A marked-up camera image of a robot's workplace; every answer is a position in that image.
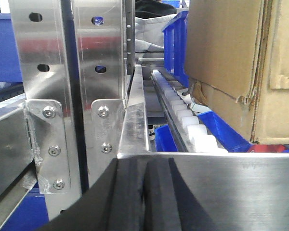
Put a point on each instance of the stainless steel shelf frame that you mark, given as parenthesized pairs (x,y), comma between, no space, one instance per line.
(87,97)

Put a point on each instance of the blue bin far left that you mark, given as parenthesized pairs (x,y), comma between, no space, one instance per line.
(10,70)

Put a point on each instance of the person in white jacket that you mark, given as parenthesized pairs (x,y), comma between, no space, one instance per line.
(150,18)

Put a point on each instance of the brown cardboard carton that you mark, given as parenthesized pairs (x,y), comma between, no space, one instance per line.
(237,61)

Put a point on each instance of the blue plastic bin upper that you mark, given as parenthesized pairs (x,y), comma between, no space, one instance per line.
(175,36)

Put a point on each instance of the blue plastic bin lower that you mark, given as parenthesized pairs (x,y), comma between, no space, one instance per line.
(228,137)

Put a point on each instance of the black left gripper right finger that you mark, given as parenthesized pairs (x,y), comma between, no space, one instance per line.
(170,186)

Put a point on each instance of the white roller track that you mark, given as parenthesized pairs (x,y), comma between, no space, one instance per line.
(190,133)

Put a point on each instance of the blue plastic bin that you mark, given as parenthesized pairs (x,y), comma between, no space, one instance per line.
(228,137)
(175,36)

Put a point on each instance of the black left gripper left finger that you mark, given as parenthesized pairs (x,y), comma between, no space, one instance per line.
(113,203)

